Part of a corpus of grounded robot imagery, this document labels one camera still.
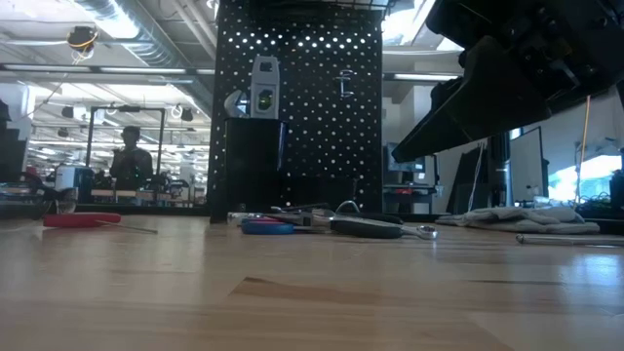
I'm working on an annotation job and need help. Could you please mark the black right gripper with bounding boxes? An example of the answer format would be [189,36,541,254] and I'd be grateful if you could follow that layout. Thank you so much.
[392,0,624,165]

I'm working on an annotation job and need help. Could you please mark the silver extension bar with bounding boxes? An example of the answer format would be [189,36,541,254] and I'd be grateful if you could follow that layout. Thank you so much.
[515,233,624,248]

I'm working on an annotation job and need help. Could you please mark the blue handle scissors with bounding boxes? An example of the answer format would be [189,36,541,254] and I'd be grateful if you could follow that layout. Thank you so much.
[240,219,296,237]

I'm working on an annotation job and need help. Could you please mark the red utility knife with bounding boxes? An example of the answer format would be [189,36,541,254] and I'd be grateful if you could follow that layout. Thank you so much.
[42,212,123,229]

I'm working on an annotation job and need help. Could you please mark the black computer monitor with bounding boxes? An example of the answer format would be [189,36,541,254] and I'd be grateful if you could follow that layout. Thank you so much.
[383,140,439,176]
[509,126,551,205]

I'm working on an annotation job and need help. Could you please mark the grey striped work glove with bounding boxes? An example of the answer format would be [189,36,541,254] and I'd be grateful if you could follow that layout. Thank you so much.
[434,205,602,236]

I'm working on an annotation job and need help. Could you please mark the silver pliers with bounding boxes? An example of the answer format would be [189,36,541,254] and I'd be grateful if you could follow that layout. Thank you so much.
[226,207,342,228]

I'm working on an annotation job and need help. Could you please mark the black plastic bin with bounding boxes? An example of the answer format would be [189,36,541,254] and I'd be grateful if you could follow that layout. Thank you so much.
[223,117,290,216]

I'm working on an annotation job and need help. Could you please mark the black metal pegboard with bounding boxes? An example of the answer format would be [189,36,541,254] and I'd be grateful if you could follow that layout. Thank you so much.
[208,0,384,223]

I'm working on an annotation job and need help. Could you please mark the person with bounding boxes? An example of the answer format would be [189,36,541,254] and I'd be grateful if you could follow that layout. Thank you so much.
[108,125,155,192]

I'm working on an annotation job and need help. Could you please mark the yellow cable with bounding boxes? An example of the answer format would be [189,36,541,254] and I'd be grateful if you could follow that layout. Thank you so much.
[576,95,592,205]

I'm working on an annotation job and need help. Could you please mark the black handle pliers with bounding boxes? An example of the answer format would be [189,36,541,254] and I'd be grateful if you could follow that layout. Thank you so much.
[340,210,406,226]

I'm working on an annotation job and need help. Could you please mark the black handle ratchet wrench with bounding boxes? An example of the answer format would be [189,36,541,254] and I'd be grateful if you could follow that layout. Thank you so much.
[330,216,439,241]

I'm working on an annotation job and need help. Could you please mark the silver ventilation duct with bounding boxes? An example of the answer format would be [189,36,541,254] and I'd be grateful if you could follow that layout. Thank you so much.
[72,0,215,113]

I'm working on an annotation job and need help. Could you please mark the black metal frame stand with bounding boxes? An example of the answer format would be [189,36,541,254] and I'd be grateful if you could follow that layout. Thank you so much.
[86,105,167,170]

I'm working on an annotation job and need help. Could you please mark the hanging yellow cable reel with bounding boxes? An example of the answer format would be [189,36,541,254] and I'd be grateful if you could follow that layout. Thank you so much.
[66,25,99,56]

